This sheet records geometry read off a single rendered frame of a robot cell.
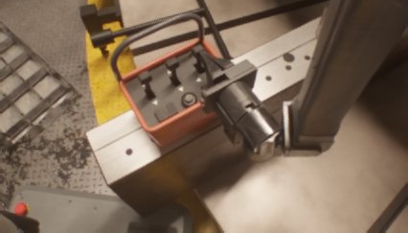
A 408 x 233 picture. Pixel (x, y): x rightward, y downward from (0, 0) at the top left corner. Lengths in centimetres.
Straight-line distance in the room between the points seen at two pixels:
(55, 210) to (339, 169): 96
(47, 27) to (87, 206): 122
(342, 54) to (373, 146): 94
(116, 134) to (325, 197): 68
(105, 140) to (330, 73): 52
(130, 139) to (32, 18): 156
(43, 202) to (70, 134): 46
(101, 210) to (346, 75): 94
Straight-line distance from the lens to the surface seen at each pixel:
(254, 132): 47
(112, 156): 68
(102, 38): 135
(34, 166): 158
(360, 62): 29
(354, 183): 112
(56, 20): 206
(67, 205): 116
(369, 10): 24
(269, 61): 78
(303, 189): 106
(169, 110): 57
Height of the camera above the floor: 130
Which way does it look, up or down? 61 degrees down
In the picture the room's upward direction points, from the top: 2 degrees counter-clockwise
